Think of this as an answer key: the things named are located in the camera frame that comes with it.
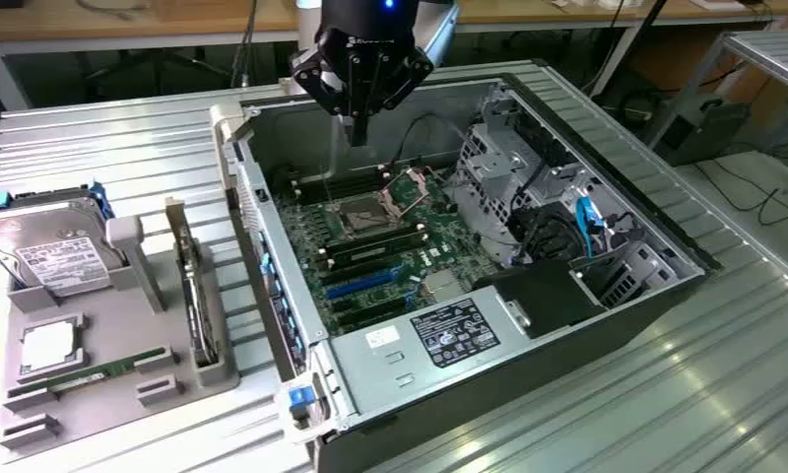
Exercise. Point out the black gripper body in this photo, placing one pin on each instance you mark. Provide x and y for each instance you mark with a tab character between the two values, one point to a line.
368	24

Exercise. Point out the graphics card with metal bracket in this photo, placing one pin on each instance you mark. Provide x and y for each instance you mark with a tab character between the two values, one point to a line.
193	276

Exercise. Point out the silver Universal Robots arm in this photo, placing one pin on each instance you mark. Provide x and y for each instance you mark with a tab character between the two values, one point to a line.
309	20

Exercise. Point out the metal socket cover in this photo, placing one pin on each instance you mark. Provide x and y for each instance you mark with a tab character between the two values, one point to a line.
404	189

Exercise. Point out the grey metal disk bay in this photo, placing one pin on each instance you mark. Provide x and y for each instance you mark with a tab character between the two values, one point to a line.
499	187

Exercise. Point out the CPU socket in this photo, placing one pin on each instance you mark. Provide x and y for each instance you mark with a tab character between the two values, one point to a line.
363	216

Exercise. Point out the green motherboard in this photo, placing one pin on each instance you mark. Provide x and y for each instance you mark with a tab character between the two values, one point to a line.
427	246

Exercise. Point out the RAM stick with white label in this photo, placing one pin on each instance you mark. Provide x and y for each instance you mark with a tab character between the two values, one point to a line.
378	249

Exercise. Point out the black expansion slot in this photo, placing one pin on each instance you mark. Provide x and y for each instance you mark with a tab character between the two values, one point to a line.
358	273
371	313

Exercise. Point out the blue disk carrier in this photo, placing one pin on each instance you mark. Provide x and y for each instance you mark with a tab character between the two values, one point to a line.
101	199

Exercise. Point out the blue expansion slot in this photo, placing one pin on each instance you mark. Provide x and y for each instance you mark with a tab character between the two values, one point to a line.
363	283

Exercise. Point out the small silver heat sink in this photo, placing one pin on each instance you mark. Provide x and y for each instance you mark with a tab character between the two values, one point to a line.
442	287

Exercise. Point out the silver hard disk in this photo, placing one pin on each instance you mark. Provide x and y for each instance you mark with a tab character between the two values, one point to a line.
45	246

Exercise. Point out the grey power supply unit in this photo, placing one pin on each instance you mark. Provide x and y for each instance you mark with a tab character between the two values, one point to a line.
394	364

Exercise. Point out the grey parts rack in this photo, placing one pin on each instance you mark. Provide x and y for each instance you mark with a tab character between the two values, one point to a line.
117	355

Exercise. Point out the blue case latch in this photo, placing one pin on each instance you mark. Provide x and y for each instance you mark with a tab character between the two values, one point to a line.
300	398

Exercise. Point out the silver CPU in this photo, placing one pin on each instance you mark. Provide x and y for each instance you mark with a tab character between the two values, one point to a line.
49	347

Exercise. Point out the green RAM stick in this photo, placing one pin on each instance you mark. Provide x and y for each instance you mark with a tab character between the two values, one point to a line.
92	377

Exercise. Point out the open black PC case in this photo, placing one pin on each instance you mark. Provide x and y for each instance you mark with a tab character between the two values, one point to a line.
434	433

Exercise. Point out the wooden desk with white frame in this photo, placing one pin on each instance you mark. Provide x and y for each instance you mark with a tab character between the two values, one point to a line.
105	27

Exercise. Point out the metal slat table frame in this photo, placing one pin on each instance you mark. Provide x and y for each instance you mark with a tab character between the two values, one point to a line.
769	54

